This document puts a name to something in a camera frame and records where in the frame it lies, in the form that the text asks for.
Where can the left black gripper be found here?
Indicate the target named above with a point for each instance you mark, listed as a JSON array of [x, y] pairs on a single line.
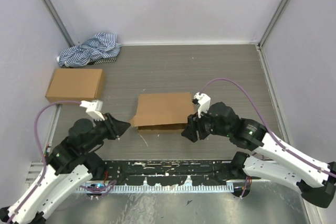
[[116, 127]]

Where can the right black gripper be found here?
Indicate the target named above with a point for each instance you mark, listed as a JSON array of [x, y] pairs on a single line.
[[193, 123]]

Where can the brown cardboard box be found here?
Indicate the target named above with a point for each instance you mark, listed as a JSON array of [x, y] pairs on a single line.
[[76, 84]]

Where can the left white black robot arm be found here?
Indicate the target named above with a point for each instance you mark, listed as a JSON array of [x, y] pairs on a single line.
[[69, 165]]

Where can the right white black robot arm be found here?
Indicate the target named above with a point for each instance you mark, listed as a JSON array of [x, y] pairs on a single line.
[[314, 180]]

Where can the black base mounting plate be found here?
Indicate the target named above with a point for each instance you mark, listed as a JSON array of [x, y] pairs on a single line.
[[169, 172]]

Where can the blue white striped cloth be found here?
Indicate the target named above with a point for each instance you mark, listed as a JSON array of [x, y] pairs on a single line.
[[101, 48]]

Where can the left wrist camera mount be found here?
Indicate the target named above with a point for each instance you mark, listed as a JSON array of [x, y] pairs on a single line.
[[93, 109]]

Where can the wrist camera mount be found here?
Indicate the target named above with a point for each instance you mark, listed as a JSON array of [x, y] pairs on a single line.
[[93, 109], [202, 101]]

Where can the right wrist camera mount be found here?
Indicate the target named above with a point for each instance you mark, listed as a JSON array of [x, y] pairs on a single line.
[[202, 101]]

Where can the aluminium front rail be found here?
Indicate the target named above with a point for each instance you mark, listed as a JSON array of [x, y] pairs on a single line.
[[35, 170]]

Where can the slotted grey cable duct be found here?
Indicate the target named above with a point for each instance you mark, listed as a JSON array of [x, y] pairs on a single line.
[[186, 188]]

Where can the left aluminium frame post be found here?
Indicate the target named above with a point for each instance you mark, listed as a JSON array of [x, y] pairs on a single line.
[[59, 23]]

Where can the aluminium frame post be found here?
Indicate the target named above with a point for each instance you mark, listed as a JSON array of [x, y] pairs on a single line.
[[279, 10], [59, 23]]

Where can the right aluminium frame post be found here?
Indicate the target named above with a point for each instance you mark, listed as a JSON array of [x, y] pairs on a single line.
[[279, 10]]

